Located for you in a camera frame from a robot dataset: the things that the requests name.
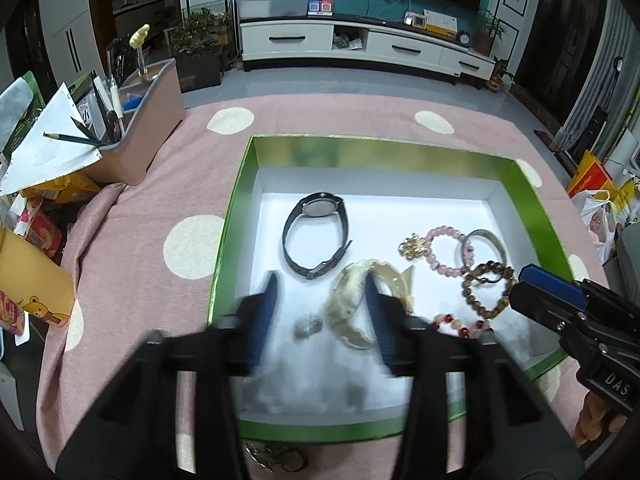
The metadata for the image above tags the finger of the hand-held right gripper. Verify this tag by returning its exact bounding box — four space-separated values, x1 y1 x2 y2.
519 264 588 311
509 280 578 333

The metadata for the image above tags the gold brooch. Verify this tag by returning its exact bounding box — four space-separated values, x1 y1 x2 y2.
399 234 431 260

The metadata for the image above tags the silver bangle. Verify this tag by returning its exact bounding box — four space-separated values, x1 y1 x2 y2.
460 230 507 283

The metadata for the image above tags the yellow topped pen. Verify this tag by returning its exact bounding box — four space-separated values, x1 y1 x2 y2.
129 24 151 77

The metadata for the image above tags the white wristwatch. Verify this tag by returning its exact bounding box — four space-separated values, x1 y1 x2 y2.
325 259 418 350

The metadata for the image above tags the white refrigerator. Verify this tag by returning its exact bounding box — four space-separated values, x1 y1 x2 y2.
39 0 108 78

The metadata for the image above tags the tall potted plant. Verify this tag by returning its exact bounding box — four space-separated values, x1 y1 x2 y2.
475 10 506 56

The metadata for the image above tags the pink storage bin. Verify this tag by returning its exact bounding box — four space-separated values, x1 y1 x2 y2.
82 57 187 186

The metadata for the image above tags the yellow bear print bottle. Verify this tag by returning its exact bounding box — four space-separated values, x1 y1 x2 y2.
0 225 76 328

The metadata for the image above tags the clear plastic storage box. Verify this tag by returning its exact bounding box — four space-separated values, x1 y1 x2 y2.
234 0 313 18

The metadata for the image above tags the pink snack packet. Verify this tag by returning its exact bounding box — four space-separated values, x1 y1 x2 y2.
15 197 63 259

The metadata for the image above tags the white plastic bag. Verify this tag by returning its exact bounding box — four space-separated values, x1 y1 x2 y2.
572 190 618 261

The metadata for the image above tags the silver metal ring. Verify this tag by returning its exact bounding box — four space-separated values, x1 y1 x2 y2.
242 439 306 474

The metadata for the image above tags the yellow snack bag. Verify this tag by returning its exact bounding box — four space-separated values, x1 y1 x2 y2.
20 175 101 204

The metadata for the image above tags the small potted plant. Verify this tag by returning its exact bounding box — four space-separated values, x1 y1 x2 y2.
487 57 516 92

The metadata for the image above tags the black wristwatch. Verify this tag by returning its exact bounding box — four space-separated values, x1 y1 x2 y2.
282 192 353 281

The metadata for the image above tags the red bead bracelet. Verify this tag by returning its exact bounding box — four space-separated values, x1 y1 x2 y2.
432 312 493 341

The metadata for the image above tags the person's right hand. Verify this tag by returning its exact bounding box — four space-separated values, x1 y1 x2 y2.
575 390 628 446

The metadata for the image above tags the pink polka-dot blanket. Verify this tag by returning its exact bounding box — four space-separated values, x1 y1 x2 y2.
37 92 611 480

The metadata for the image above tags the orange cardboard box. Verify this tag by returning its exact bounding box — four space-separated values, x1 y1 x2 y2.
567 150 616 198

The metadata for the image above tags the black pencil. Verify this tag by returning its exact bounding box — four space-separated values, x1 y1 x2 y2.
44 132 108 150

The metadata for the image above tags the green and white bag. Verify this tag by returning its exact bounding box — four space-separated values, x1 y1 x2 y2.
0 72 46 153

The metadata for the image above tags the yellow desk calendar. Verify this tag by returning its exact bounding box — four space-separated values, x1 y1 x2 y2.
424 9 458 37

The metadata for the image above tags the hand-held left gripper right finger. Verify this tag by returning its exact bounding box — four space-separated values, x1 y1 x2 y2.
364 272 586 480

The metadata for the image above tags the brown bead bracelet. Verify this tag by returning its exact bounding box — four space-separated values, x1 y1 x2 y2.
462 260 517 321

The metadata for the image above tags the white tv cabinet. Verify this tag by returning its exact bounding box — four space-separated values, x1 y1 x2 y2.
239 12 496 86

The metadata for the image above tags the red instant noodle cup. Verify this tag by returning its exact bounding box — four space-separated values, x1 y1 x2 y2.
0 290 28 337

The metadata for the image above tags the pink bead bracelet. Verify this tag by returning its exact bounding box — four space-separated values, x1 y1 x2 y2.
425 226 473 277

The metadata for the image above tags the bushy potted plant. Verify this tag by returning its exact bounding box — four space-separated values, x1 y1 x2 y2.
167 7 233 93

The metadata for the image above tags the green cardboard box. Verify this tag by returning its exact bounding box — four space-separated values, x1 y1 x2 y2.
207 134 576 445

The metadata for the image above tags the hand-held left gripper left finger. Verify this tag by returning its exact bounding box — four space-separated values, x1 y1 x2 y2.
55 270 283 480

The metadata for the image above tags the white paper sheet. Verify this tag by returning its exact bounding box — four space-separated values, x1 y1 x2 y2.
0 82 103 196

